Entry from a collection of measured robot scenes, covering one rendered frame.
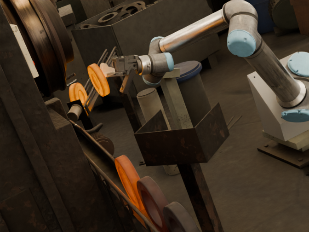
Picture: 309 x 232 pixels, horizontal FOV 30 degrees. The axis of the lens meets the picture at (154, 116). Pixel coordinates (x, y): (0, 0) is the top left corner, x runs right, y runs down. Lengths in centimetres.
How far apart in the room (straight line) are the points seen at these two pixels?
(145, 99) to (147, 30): 156
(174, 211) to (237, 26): 111
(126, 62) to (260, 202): 93
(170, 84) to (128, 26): 138
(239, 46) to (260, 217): 82
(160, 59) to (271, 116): 74
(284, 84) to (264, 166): 63
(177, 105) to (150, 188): 178
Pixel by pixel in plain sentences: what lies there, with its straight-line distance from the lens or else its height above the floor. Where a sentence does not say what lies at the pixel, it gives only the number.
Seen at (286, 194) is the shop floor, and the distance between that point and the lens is 286.
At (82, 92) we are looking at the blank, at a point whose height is 72.
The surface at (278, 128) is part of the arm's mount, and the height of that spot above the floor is 19.
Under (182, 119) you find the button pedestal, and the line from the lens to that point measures 339.
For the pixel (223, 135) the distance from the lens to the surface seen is 212.
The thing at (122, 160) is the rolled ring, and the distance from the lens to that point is 179.
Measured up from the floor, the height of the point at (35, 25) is 119.
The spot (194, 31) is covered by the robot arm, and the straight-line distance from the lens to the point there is 265.
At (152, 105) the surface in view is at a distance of 324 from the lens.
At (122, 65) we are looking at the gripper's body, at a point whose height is 85.
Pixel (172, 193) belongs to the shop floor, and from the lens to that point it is 321.
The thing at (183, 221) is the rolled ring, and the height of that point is 71.
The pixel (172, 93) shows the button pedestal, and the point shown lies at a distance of 334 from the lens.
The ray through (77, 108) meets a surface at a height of 69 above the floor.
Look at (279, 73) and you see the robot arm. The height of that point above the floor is 59.
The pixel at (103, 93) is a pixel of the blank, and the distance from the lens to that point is 258.
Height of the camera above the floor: 142
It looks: 18 degrees down
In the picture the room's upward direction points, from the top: 21 degrees counter-clockwise
